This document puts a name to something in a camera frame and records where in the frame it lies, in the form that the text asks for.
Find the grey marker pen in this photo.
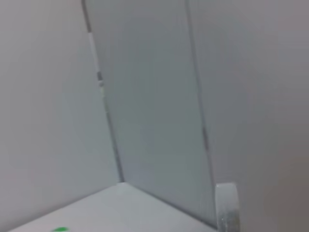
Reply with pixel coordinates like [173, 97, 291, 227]
[215, 183, 241, 232]

